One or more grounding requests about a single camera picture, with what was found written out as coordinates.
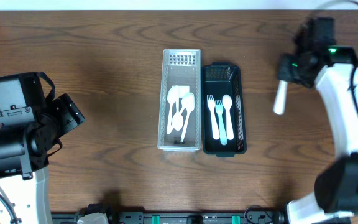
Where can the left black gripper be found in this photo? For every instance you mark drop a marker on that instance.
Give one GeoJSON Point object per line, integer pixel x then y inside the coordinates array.
{"type": "Point", "coordinates": [66, 114]}

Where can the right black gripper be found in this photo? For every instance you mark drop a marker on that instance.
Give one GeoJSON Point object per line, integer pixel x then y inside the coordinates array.
{"type": "Point", "coordinates": [283, 74]}

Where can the white plastic fork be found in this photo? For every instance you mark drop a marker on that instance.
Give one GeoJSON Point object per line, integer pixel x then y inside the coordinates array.
{"type": "Point", "coordinates": [281, 97]}
{"type": "Point", "coordinates": [214, 125]}
{"type": "Point", "coordinates": [222, 132]}

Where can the white plastic spoon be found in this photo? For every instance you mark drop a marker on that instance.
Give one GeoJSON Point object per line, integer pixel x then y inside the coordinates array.
{"type": "Point", "coordinates": [182, 90]}
{"type": "Point", "coordinates": [171, 98]}
{"type": "Point", "coordinates": [188, 102]}
{"type": "Point", "coordinates": [177, 121]}
{"type": "Point", "coordinates": [227, 103]}

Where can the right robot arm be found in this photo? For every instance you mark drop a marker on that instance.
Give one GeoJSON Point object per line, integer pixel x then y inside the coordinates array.
{"type": "Point", "coordinates": [335, 195]}

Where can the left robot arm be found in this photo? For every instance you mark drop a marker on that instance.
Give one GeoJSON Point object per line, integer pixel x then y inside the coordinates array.
{"type": "Point", "coordinates": [31, 124]}

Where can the black perforated plastic basket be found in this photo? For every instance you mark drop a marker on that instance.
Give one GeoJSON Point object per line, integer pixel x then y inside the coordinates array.
{"type": "Point", "coordinates": [219, 79]}

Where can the clear perforated plastic basket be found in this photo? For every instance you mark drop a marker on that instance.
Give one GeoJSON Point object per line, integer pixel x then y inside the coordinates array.
{"type": "Point", "coordinates": [180, 67]}

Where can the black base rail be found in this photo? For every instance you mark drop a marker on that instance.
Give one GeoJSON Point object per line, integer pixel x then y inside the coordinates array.
{"type": "Point", "coordinates": [97, 213]}

